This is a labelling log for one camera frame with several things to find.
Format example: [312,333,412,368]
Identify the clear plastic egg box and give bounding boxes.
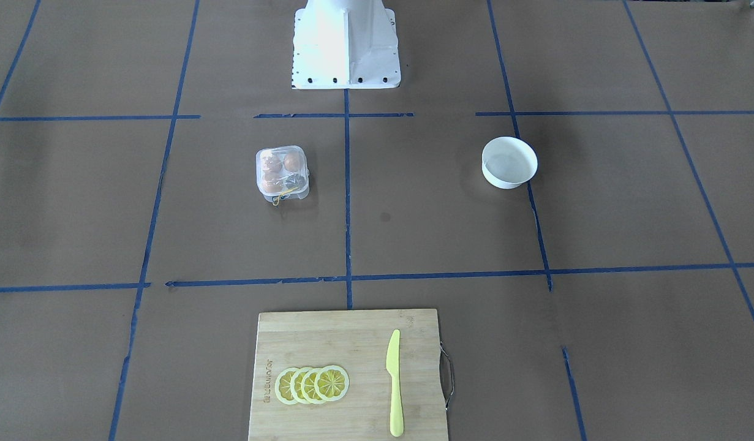
[255,145,311,206]

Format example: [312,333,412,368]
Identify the brown egg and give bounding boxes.
[284,151,301,173]
[258,153,284,173]
[262,172,284,193]

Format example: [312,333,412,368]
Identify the yellow plastic knife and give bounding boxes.
[385,329,404,437]

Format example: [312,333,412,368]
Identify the white bowl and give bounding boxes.
[481,137,538,189]

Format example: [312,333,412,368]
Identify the wooden cutting board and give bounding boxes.
[248,308,449,440]

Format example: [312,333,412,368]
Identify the lemon slices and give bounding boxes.
[271,365,350,405]

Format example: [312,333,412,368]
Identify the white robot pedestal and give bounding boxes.
[291,1,402,90]

